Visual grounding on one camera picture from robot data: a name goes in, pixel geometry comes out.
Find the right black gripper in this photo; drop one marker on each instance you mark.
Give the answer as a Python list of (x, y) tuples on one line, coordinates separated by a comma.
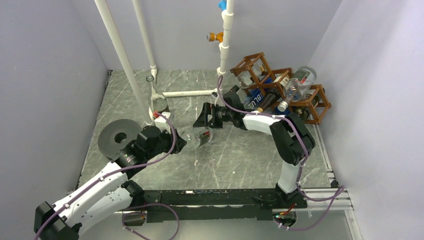
[(208, 109)]

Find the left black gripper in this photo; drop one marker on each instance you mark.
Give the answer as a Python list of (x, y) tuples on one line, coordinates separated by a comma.
[(179, 142)]

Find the clear bottle red green label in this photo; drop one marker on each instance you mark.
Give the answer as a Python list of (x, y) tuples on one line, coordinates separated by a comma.
[(195, 137)]

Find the clear bottle dark label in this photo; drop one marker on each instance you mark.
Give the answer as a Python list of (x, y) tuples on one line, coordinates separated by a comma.
[(298, 86)]

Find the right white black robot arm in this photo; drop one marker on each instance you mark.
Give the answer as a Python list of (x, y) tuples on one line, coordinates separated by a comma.
[(292, 139)]

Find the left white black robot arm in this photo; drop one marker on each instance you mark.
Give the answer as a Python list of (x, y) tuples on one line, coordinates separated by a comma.
[(129, 150)]

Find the standing clear empty bottle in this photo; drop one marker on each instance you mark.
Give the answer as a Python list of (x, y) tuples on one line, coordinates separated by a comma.
[(157, 100)]

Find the blue labelled clear bottle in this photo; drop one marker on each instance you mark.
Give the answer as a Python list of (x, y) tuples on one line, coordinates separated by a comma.
[(253, 99)]

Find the brown wooden wine rack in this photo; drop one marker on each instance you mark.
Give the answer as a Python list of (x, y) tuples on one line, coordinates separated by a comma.
[(254, 72)]

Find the dark bottle gold cap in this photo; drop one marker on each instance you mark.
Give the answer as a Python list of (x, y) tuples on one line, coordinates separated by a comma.
[(269, 99)]

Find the lower blue clear bottle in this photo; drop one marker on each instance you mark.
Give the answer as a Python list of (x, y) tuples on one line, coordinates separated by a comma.
[(283, 114)]

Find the dark bottle silver cap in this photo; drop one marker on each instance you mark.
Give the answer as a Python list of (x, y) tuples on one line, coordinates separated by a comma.
[(303, 113)]

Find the orange valve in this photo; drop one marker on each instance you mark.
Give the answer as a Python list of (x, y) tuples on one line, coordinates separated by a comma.
[(212, 37)]

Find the blue valve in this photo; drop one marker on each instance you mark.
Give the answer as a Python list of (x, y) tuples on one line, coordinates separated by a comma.
[(222, 5)]

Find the slanted white pvc pipe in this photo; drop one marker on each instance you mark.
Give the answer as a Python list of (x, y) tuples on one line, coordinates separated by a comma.
[(112, 31)]

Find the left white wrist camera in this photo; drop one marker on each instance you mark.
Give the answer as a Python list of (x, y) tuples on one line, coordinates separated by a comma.
[(161, 122)]

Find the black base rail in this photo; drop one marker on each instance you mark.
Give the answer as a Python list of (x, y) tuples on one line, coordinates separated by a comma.
[(214, 204)]

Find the white pvc pipe frame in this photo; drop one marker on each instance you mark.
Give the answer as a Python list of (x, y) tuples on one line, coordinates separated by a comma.
[(227, 18)]

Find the aluminium frame rail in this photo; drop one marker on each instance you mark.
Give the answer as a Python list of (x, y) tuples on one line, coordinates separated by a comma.
[(317, 199)]

